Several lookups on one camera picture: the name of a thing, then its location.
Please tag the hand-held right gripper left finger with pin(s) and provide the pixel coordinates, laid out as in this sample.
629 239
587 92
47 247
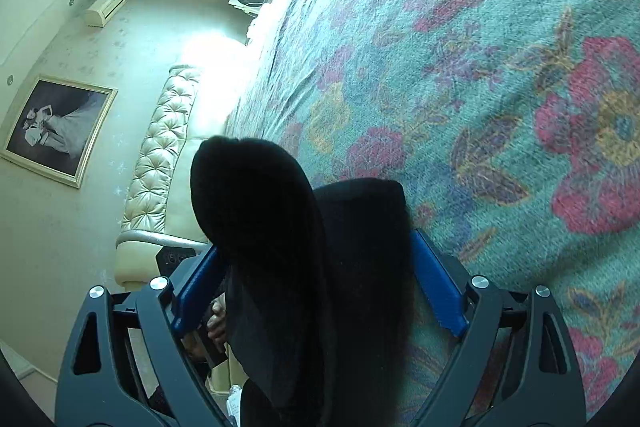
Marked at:
200 289

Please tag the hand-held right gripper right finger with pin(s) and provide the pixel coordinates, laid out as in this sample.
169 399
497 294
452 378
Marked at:
440 287

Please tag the black pants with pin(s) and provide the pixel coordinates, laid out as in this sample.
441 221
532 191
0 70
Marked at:
280 232

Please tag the person's left hand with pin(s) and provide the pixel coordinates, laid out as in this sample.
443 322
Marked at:
217 322

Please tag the cream tufted headboard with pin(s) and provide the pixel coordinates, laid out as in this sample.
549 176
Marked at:
160 167

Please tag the white slipper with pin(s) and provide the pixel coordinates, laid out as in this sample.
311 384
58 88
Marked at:
235 399

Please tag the floral bed blanket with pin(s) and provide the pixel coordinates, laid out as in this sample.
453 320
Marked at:
475 82

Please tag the white air conditioner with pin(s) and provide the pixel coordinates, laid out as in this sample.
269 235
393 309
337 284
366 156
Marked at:
111 1

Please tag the white fan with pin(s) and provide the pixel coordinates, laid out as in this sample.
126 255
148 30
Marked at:
250 1

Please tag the framed wall photo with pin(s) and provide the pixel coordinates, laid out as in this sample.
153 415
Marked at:
57 129

